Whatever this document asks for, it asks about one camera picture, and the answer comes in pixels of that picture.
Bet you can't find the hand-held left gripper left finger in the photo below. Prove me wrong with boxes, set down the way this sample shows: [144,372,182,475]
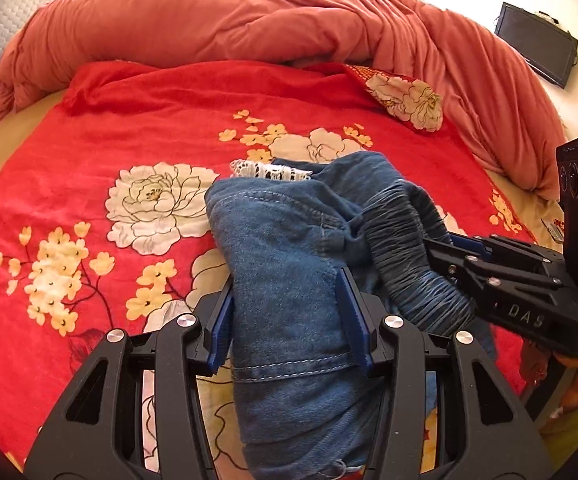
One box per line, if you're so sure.
[24,277,236,480]

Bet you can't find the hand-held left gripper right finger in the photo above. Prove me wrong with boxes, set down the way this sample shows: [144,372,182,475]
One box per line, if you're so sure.
[336,267,555,480]

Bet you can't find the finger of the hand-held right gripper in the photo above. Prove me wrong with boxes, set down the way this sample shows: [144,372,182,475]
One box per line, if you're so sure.
[447,234,493,257]
[421,239,496,307]

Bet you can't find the person's right forearm green sleeve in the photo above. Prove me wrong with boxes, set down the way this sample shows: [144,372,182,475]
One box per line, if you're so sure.
[538,391,578,463]

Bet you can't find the red floral blanket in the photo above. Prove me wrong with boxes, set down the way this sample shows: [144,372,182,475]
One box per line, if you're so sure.
[0,59,566,480]

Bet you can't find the black flat screen television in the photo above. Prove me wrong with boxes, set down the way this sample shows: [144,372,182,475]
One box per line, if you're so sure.
[494,2,578,90]

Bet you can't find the coral duvet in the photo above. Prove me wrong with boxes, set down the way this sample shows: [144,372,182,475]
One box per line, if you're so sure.
[0,0,569,202]

